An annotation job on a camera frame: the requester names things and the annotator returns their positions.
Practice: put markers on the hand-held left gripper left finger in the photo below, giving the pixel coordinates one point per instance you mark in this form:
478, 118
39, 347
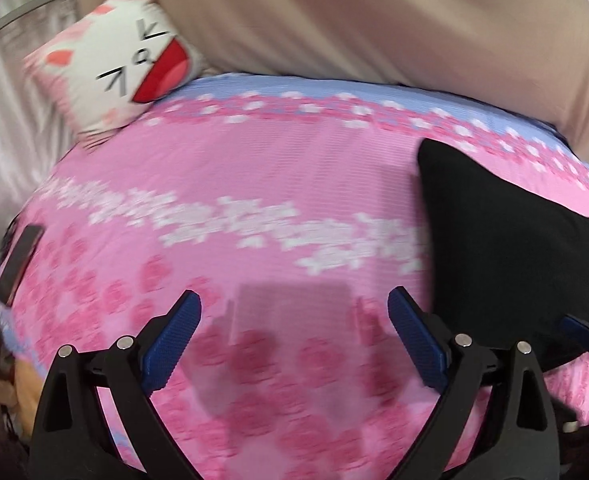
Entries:
172, 345

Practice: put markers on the white satin curtain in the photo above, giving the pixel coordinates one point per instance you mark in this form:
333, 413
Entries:
4, 120

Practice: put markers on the cat face pillow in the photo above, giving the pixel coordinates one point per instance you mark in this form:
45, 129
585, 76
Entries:
124, 60

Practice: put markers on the beige headboard cushion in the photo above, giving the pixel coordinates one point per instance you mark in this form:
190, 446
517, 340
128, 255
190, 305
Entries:
374, 20

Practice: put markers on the pink rose print bedsheet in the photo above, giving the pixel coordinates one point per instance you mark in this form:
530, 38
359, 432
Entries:
274, 185

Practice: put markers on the black pants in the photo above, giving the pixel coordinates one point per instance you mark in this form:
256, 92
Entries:
499, 240

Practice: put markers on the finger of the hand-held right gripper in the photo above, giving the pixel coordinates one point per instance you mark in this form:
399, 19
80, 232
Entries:
581, 332
564, 412

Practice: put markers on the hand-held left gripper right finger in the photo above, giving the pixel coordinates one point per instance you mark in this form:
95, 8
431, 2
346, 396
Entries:
419, 345

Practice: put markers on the black smartphone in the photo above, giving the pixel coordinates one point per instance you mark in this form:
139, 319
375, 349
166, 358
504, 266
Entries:
19, 262

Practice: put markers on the tan cloth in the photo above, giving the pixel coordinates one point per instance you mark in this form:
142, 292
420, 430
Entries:
24, 385

